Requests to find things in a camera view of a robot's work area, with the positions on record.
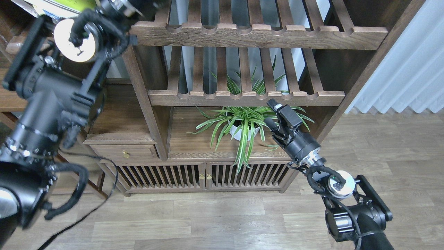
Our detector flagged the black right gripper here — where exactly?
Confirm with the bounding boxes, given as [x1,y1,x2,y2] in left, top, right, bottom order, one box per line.
[265,99,321,164]

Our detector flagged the yellow cover book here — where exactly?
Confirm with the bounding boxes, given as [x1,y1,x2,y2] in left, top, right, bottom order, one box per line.
[26,0,98,19]

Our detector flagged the maroon book white characters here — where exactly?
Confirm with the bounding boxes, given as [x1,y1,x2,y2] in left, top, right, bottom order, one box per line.
[11,0,39,18]

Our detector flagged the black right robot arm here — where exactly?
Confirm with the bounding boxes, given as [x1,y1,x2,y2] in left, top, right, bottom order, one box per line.
[265,99,393,250]

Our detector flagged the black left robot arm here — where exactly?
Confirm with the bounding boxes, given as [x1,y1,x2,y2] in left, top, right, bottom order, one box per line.
[1,0,168,246]

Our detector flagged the green spider plant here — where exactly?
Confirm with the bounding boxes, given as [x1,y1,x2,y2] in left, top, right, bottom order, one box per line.
[189,56,315,174]

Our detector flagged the white plant pot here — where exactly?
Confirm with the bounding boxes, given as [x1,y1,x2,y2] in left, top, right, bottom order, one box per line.
[229,125,259,141]

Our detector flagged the dark wooden bookshelf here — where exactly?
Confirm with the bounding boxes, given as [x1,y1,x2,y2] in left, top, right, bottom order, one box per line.
[85,0,424,196]

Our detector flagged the white pleated curtain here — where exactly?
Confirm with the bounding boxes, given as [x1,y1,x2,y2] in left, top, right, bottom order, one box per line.
[345,0,444,114]

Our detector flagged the brass drawer knob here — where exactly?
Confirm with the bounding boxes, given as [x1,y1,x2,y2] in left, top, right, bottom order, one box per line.
[122,150,130,159]

